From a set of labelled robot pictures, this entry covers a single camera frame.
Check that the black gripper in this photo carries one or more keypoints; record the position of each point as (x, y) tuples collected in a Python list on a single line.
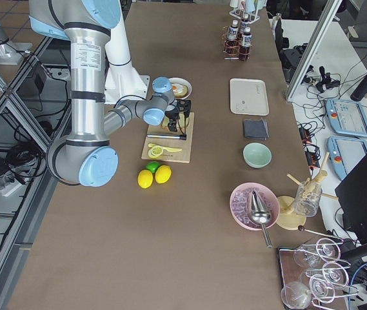
[(171, 115)]

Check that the white round plate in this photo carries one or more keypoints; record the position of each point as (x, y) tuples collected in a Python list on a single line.
[(181, 81)]

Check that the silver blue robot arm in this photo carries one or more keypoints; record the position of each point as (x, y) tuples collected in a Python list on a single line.
[(85, 155)]

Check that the cream serving tray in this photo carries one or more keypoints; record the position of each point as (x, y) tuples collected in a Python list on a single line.
[(248, 97)]

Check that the bamboo cutting board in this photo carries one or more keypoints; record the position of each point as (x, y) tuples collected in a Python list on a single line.
[(182, 128)]

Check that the yellow plastic knife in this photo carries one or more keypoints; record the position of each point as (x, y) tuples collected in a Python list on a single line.
[(168, 149)]

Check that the lemon half slice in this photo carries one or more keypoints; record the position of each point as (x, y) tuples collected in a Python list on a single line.
[(155, 152)]

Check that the fried egg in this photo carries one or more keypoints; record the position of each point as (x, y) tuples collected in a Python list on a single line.
[(179, 90)]

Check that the green lime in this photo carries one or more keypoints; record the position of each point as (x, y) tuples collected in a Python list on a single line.
[(152, 166)]

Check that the yellow lemon far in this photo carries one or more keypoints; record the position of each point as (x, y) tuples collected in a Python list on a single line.
[(145, 179)]

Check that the grey folded cloth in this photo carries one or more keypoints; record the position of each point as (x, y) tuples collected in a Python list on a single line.
[(255, 129)]

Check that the green ceramic bowl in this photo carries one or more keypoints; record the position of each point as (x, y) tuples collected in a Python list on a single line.
[(257, 155)]

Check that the tea bottle white cap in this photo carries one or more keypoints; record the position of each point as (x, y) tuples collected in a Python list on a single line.
[(231, 37)]

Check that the pink bowl with ice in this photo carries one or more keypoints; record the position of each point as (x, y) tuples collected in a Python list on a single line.
[(239, 200)]

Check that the steel ice scoop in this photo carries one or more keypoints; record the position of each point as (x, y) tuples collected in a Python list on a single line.
[(260, 216)]

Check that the white mug rack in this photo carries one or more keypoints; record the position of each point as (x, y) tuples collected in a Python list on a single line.
[(242, 7)]

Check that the wooden cup stand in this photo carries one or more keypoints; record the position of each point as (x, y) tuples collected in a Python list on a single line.
[(288, 218)]

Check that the glass mug on stand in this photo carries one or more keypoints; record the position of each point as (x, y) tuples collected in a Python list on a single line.
[(307, 199)]

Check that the blue teach pendant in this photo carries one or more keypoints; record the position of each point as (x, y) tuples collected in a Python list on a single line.
[(347, 117), (345, 153)]

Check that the wine glass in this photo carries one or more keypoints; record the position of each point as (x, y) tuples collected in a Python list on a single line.
[(305, 256)]

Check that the copper wire bottle rack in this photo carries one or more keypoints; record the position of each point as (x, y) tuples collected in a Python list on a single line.
[(236, 49)]

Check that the aluminium frame post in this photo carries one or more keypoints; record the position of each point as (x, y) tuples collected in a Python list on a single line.
[(316, 38)]

